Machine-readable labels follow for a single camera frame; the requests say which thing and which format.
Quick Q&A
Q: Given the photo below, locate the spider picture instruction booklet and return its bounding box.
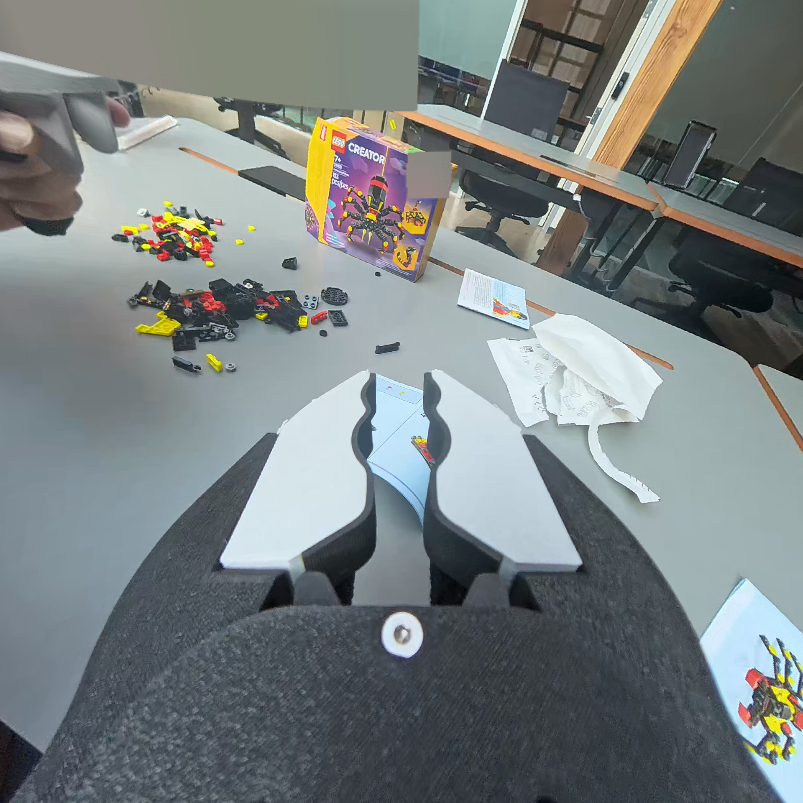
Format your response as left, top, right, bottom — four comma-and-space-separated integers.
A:
699, 578, 803, 803

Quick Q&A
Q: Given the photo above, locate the purple spider toy box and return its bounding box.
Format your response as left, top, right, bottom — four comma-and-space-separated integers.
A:
305, 116, 459, 283

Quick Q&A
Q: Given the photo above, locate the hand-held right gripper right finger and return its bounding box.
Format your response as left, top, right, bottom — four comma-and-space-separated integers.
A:
423, 369, 584, 578

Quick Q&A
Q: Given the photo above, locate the torn printed paper bag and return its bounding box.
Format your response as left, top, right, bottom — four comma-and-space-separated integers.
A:
487, 338, 661, 504

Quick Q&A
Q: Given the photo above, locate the folded white leaflet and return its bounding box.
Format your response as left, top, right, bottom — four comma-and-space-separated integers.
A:
457, 269, 531, 330

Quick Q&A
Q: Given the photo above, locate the grey office table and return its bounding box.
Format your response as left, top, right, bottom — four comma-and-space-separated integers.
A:
649, 182, 803, 267
395, 103, 660, 211

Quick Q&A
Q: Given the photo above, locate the pile of yellow red bricks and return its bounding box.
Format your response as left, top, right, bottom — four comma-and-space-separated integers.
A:
112, 201, 258, 267

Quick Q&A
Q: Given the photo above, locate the wooden pillar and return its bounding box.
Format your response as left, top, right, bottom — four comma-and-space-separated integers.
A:
536, 0, 722, 277

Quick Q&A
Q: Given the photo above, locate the person's left hand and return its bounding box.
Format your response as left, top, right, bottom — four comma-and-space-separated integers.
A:
0, 112, 84, 232

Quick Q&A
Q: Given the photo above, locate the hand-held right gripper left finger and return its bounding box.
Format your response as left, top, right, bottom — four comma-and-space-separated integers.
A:
220, 370, 377, 575

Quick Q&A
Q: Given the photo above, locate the black tablet on stand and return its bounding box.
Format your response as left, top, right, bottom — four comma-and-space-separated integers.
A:
662, 120, 717, 190

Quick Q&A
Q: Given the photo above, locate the pile of black bricks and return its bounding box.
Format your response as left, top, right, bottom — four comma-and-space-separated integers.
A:
127, 276, 350, 352

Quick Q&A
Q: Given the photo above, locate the black flat pad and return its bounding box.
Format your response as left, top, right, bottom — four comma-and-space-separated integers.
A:
238, 166, 308, 203

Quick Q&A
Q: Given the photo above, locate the white flat packet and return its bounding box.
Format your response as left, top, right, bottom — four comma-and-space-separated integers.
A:
118, 115, 178, 151

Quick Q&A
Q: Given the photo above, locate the open blue instruction booklet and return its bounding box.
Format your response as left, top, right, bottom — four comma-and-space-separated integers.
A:
367, 374, 434, 524

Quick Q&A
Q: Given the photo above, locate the black office chair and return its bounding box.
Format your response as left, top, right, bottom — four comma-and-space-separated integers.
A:
458, 168, 581, 252
483, 59, 570, 142
721, 157, 803, 236
630, 232, 775, 343

